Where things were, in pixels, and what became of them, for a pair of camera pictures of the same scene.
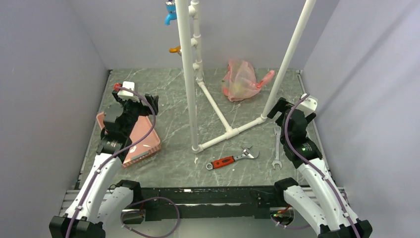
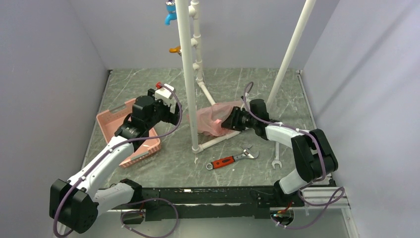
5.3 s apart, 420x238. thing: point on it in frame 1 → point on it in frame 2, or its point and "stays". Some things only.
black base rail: (211, 203) stays
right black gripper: (281, 106) → (232, 120)
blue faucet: (172, 14) stays
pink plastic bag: (239, 82) → (209, 119)
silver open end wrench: (277, 140) stays
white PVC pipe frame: (231, 132) stays
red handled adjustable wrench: (246, 152) stays
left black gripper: (145, 111) → (170, 117)
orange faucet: (176, 49) stays
